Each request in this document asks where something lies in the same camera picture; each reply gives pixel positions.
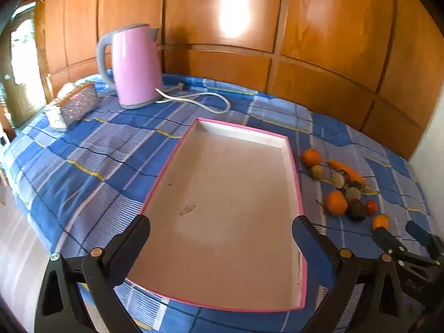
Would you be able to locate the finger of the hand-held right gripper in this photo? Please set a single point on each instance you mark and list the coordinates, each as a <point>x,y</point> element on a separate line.
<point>420,233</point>
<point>385,241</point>

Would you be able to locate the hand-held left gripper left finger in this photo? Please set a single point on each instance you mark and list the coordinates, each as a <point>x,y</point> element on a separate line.
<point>138,236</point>

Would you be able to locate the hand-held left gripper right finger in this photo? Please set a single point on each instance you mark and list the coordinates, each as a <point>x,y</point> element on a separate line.
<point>308,242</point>

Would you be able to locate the medium orange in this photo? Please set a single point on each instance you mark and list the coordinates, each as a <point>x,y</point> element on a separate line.
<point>380,221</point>

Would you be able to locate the dark brown avocado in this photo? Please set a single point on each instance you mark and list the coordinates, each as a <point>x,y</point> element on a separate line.
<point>357,210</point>

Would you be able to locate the large orange with stem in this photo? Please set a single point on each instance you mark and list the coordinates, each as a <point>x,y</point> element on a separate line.
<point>336,203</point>

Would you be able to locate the green kiwi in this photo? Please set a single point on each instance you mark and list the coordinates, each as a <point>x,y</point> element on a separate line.
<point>353,194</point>
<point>317,172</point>

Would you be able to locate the halved kiwi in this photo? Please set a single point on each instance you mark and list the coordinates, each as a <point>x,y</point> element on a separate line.
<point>356,184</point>
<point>338,179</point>

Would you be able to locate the orange carrot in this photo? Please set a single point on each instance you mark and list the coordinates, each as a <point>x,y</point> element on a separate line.
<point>348,171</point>

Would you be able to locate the pink-rimmed shallow tray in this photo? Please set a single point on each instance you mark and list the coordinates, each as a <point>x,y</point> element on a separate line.
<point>222,201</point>

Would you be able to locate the small red tomato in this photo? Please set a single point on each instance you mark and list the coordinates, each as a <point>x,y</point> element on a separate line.
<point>371,207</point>

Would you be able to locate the blue plaid blanket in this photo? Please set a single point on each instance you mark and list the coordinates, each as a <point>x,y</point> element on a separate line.
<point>90,166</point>

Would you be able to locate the small orange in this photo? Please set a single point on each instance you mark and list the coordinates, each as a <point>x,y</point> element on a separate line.
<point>311,157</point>

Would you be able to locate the silver embossed tissue box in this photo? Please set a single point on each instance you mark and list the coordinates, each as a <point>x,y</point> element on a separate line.
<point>79,105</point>

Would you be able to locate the white tissue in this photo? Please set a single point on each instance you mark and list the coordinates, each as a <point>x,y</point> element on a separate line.
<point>68,87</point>

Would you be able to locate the pink electric kettle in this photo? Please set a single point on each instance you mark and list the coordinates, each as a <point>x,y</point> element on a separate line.
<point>135,66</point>

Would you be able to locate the window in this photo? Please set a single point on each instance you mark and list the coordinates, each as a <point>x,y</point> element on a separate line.
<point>20,59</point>

